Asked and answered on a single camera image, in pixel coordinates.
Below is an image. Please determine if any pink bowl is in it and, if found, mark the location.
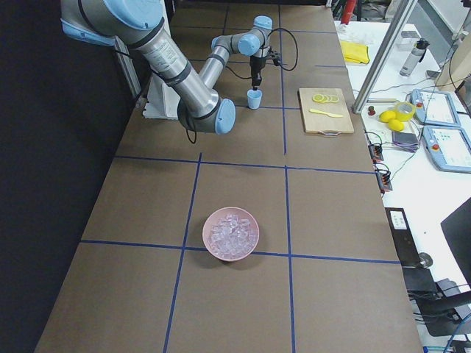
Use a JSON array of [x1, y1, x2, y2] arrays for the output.
[[202, 207, 260, 262]]

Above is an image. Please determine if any teach pendant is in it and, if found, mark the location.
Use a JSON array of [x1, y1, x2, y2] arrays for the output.
[[422, 126, 470, 174], [410, 89, 461, 127]]

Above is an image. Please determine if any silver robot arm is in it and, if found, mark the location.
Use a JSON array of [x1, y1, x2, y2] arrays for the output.
[[60, 0, 273, 135]]

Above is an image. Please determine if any light blue plastic cup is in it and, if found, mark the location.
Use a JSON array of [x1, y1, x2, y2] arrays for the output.
[[247, 89, 263, 110]]

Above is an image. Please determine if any dark purple phone wallet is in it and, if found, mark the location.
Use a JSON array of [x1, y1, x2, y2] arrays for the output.
[[392, 131, 420, 153]]

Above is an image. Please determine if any grey water bottle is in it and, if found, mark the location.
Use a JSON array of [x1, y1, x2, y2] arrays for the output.
[[399, 38, 430, 76]]

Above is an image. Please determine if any lower teach pendant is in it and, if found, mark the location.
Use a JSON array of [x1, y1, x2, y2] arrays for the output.
[[422, 126, 470, 174]]

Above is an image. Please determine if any yellow plastic knife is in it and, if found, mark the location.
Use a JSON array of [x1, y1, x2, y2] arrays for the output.
[[309, 108, 344, 118]]

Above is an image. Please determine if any black monitor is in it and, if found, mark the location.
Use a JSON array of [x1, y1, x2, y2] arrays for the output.
[[441, 199, 470, 277]]

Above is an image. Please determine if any wooden cutting board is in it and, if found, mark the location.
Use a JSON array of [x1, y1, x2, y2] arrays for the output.
[[298, 88, 354, 135]]

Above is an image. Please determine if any upper teach pendant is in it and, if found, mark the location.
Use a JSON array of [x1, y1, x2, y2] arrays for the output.
[[410, 89, 461, 127]]

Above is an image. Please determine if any whole lemon upper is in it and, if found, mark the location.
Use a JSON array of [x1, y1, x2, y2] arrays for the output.
[[379, 110, 397, 124]]

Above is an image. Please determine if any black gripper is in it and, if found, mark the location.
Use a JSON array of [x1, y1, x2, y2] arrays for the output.
[[249, 48, 268, 90]]

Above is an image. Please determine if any yellow cloth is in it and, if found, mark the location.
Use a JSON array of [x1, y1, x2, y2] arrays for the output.
[[340, 40, 370, 65]]

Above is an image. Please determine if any whole lemon lower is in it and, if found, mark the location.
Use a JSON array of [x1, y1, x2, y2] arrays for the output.
[[387, 119, 405, 132]]

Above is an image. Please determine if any clear ice cubes pile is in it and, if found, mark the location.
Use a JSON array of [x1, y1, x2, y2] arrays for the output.
[[207, 214, 258, 261]]

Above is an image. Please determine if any yellow tape roll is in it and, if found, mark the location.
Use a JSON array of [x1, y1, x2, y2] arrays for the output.
[[394, 101, 416, 122]]

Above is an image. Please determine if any aluminium frame post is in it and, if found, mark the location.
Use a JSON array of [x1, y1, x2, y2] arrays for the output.
[[352, 0, 418, 114]]

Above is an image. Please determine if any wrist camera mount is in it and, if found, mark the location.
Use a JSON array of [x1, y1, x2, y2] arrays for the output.
[[267, 49, 283, 67]]

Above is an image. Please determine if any whole lemon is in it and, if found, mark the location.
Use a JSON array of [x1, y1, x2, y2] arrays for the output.
[[379, 110, 397, 124], [387, 119, 405, 132]]

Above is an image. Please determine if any lemon slices row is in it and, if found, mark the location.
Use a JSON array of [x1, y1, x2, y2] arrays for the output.
[[312, 93, 339, 104]]

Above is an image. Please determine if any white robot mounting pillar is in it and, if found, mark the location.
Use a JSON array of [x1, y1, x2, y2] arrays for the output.
[[136, 10, 188, 120]]

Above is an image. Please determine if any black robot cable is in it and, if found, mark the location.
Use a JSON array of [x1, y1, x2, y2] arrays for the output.
[[185, 27, 299, 144]]

